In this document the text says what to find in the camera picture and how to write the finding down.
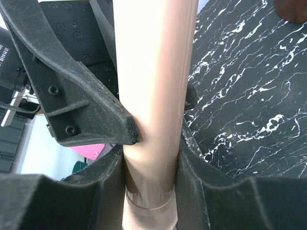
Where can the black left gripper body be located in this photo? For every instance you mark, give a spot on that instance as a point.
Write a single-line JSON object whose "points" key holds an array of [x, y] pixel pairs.
{"points": [[74, 24]]}

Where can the brown wooden metronome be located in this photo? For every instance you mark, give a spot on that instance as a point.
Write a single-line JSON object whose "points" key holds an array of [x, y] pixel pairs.
{"points": [[294, 11]]}

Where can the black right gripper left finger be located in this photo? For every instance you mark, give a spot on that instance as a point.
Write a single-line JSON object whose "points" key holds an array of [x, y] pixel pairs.
{"points": [[91, 199]]}

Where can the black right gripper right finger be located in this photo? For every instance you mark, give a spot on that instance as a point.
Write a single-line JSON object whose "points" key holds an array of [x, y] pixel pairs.
{"points": [[208, 199]]}

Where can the pink microphone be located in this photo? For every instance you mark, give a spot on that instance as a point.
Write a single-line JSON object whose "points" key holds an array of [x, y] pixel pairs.
{"points": [[154, 41]]}

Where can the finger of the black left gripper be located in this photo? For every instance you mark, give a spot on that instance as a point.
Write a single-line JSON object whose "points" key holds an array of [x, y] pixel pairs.
{"points": [[191, 97], [80, 110]]}

